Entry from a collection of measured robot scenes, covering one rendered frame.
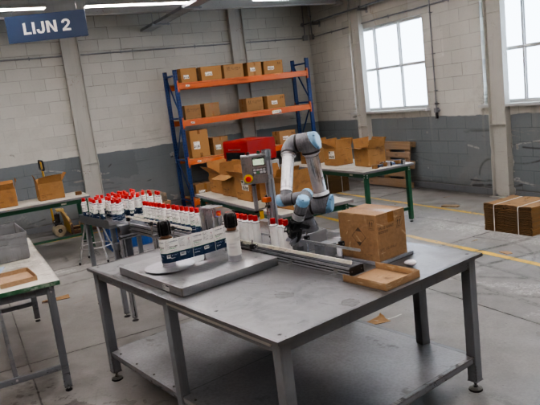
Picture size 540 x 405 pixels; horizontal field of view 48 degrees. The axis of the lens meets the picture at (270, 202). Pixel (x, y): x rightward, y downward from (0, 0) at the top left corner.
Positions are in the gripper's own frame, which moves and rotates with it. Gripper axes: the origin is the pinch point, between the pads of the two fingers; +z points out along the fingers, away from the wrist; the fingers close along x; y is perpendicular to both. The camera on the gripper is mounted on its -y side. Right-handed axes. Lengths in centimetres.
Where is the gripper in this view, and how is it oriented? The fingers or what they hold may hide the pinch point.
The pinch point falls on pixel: (292, 243)
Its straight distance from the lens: 367.9
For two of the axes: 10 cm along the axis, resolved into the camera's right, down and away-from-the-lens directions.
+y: -7.8, 2.0, -6.0
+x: 6.0, 5.4, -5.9
